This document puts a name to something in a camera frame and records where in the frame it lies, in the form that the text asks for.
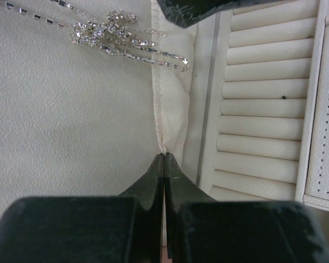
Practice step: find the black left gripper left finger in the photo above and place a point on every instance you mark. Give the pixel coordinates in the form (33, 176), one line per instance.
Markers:
(123, 228)

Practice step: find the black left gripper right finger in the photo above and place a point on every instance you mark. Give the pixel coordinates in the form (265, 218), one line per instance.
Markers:
(201, 229)

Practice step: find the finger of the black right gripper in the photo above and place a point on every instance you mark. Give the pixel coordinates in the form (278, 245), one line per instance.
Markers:
(185, 13)

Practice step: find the pink jewelry box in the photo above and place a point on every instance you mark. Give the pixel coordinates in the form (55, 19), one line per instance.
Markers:
(90, 91)

